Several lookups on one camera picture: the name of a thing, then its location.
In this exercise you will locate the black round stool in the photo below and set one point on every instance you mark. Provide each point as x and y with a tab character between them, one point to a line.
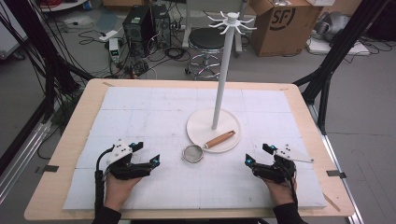
205	38

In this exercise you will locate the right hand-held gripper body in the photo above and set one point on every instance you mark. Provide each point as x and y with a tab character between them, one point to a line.
278	171

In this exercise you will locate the black metal frame stand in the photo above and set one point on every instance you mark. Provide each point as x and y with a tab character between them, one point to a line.
336	53
49	62

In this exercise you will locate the person's left hand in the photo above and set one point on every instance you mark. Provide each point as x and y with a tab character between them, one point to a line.
117	191

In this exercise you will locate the white power strip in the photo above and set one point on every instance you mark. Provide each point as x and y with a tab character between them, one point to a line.
108	35

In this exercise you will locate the white device with green display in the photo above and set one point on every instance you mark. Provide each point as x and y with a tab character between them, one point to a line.
114	49

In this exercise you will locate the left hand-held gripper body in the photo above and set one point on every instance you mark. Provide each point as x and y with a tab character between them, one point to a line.
124	169

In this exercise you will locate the slim black computer tower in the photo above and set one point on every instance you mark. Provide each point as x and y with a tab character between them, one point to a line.
162	25

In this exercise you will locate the person's right hand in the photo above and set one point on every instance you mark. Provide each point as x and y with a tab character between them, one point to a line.
281	193

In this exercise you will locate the white grid mat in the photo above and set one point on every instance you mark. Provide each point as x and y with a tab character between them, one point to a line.
155	109

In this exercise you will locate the aluminium rail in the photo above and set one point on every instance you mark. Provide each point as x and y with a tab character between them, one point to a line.
21	158
339	174

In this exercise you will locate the white hook stand rack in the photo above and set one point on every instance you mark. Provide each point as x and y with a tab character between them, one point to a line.
222	77

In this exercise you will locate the cardboard box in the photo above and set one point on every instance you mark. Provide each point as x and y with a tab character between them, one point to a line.
280	39

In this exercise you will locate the grey bag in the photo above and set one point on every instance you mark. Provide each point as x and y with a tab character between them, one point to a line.
331	26

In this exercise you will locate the white flat board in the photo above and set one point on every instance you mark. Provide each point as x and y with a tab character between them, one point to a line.
336	48

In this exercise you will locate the large black computer tower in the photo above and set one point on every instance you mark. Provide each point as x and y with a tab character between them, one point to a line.
137	28

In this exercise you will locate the black tape strip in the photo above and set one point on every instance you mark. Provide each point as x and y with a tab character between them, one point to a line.
48	169
336	174

